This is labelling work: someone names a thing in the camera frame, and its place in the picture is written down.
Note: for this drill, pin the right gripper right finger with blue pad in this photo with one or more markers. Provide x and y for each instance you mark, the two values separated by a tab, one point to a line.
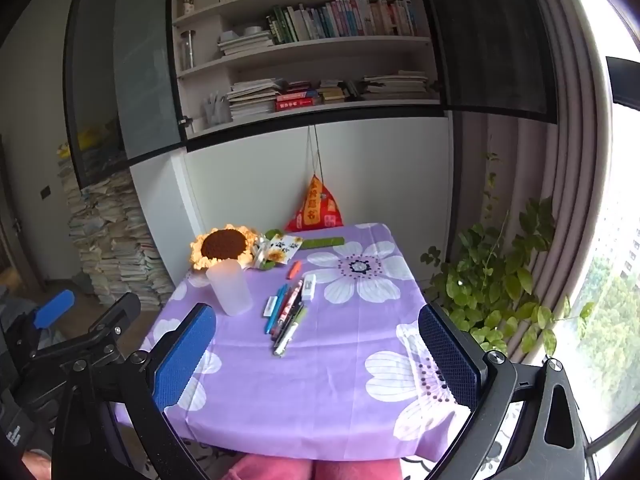
482	381

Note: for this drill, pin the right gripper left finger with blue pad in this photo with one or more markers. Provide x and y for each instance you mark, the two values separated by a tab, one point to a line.
152	381

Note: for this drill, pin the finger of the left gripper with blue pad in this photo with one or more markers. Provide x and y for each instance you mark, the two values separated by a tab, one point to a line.
47	314
117	319

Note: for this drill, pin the translucent plastic cup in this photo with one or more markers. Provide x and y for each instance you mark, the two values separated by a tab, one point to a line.
230	287

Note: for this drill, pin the green pen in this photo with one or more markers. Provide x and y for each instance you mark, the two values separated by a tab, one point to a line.
279	351

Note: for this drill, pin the red pen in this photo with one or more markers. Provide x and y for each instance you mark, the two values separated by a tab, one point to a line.
290	298

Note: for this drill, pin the blue pen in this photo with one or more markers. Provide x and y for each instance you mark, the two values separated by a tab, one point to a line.
274	312

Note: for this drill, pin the black marker pen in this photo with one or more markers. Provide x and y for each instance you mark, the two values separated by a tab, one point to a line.
281	323

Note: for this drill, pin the white eraser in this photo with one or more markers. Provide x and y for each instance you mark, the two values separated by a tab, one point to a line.
269	307

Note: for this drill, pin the orange pen cap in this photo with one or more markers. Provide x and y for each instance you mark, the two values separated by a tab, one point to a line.
295	268

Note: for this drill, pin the white correction tape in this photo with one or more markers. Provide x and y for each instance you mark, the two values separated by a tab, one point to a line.
309	287

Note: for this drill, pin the black utility knife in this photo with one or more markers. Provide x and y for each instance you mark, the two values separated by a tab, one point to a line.
288	321

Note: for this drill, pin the stack of papers and books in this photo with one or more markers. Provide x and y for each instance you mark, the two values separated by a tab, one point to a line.
114	242

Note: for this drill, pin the green potted plant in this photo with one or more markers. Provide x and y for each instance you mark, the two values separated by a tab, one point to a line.
488	288

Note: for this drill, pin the crochet sunflower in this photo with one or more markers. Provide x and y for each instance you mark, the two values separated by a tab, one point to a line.
218	245

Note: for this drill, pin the purple floral tablecloth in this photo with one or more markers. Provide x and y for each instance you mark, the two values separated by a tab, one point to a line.
356	382

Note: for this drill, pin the sunflower greeting card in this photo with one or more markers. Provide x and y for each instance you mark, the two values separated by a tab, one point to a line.
278	251

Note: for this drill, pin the green crochet stem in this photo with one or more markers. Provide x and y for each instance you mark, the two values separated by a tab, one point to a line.
323	242

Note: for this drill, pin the glass cabinet door left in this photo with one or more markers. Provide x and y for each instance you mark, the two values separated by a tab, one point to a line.
120	92

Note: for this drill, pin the red triangular pouch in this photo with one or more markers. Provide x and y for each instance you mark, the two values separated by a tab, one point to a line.
319	210

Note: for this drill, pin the red book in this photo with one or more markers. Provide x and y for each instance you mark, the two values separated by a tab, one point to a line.
294	104

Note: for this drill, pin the white bookshelf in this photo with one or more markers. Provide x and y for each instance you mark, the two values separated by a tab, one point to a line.
237	58

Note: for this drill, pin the dark cabinet door right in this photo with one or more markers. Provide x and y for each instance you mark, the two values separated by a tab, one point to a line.
493	56

